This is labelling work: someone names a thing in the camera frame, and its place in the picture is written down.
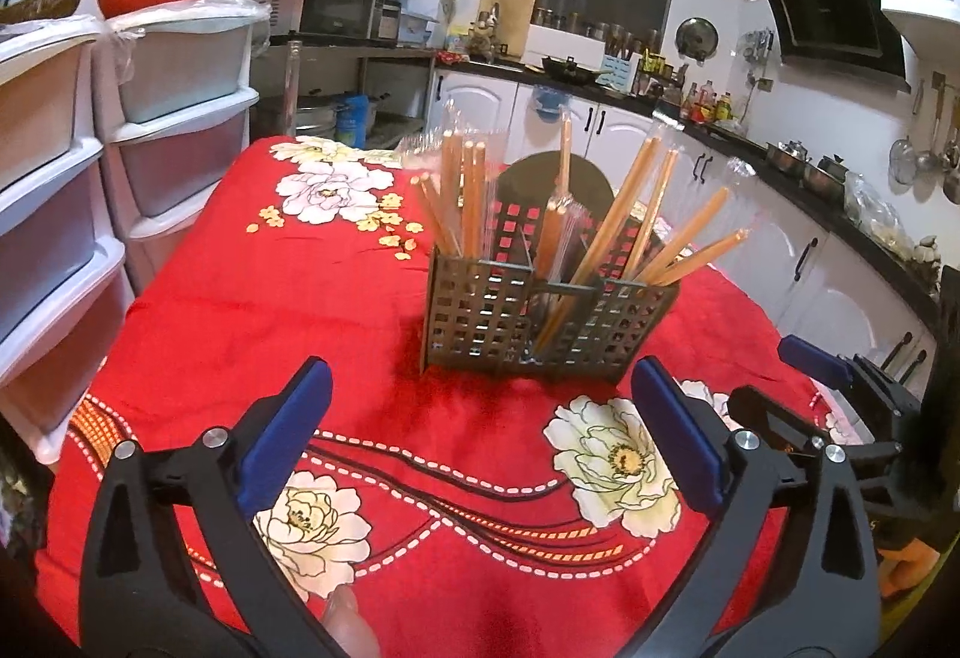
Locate round metal pan lid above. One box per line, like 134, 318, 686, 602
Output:
675, 17, 719, 59

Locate group of metal pots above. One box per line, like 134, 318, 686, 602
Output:
765, 140, 848, 198

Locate blue knife block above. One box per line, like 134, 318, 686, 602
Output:
604, 54, 638, 93

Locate white plastic drawer tower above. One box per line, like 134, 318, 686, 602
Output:
94, 0, 271, 288
0, 17, 128, 464

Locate black wok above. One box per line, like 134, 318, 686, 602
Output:
541, 54, 610, 85

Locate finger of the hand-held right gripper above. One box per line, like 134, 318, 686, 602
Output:
727, 384, 833, 449
778, 334, 922, 423

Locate metal shelf rack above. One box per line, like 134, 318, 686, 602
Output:
251, 39, 437, 149

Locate clear plastic bag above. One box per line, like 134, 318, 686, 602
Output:
844, 172, 927, 258

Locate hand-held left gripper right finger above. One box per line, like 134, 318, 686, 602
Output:
632, 356, 882, 658

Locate person's left hand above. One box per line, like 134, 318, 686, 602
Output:
326, 587, 380, 658

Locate person's right hand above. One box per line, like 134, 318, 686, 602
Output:
877, 542, 940, 599

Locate row of sauce bottles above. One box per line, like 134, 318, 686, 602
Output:
679, 80, 736, 123

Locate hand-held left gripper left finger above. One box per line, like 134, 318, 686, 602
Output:
79, 356, 335, 658

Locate woven wicker basket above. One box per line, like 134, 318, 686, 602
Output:
0, 0, 91, 25

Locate red floral tablecloth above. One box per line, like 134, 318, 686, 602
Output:
34, 135, 863, 658

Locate blue packet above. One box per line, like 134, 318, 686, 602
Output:
336, 94, 378, 148

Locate hanging kitchen utensils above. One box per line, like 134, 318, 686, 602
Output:
889, 73, 960, 205

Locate bunch of chopsticks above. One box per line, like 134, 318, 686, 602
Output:
401, 95, 755, 359

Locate rectangular wooden cutting board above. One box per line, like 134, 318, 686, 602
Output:
478, 0, 538, 55

